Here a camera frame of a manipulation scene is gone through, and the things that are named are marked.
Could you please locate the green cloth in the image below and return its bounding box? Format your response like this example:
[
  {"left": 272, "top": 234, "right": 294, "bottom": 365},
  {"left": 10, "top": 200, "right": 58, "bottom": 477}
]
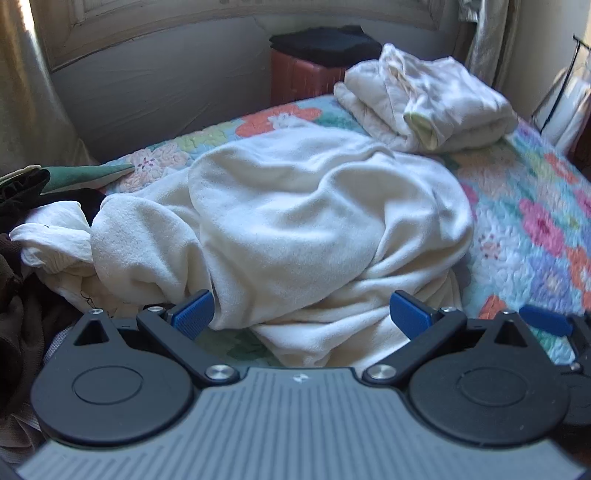
[{"left": 41, "top": 164, "right": 136, "bottom": 195}]

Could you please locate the dark crumpled cloth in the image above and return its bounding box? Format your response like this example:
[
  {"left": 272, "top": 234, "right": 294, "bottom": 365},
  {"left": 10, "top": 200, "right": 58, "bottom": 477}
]
[{"left": 0, "top": 167, "right": 51, "bottom": 224}]

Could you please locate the thin white crumpled cloth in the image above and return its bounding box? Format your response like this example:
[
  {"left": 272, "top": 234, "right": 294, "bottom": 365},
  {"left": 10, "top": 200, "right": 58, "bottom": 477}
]
[{"left": 9, "top": 200, "right": 100, "bottom": 289}]

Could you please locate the beige curtain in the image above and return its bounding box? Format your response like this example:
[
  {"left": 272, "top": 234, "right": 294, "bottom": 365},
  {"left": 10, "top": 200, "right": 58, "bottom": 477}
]
[{"left": 0, "top": 0, "right": 95, "bottom": 178}]

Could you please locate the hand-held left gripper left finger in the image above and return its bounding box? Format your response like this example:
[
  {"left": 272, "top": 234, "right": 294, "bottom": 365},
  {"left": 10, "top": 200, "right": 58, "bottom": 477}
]
[{"left": 74, "top": 290, "right": 241, "bottom": 386}]

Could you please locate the floral quilt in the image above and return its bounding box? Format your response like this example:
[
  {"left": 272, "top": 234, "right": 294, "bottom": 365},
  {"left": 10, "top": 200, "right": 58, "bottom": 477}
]
[{"left": 99, "top": 95, "right": 591, "bottom": 370}]

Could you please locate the folded white clothes stack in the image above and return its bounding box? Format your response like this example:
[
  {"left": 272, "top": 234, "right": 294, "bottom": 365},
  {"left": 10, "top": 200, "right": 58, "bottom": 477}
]
[{"left": 333, "top": 43, "right": 519, "bottom": 153}]

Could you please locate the clothes rack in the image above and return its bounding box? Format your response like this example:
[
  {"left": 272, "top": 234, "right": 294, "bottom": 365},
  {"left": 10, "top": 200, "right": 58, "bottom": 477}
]
[{"left": 530, "top": 34, "right": 591, "bottom": 151}]

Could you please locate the silver-grey curtain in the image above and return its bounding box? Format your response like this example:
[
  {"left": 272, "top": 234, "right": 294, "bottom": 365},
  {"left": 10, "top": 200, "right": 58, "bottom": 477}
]
[{"left": 455, "top": 0, "right": 525, "bottom": 90}]

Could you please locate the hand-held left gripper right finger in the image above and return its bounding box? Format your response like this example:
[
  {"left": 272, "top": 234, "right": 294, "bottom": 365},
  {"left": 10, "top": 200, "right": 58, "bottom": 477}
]
[{"left": 362, "top": 291, "right": 532, "bottom": 386}]

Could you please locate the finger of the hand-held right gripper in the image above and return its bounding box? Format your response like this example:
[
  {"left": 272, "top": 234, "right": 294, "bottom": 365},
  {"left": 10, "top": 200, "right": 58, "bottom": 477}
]
[{"left": 519, "top": 305, "right": 591, "bottom": 370}]

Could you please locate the white fleece garment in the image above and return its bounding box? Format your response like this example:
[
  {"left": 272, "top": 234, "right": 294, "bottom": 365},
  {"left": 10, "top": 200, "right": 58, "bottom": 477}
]
[{"left": 90, "top": 127, "right": 476, "bottom": 370}]

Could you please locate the brown clothes pile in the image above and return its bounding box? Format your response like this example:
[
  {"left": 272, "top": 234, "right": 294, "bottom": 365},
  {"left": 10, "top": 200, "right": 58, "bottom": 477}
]
[{"left": 0, "top": 231, "right": 86, "bottom": 455}]

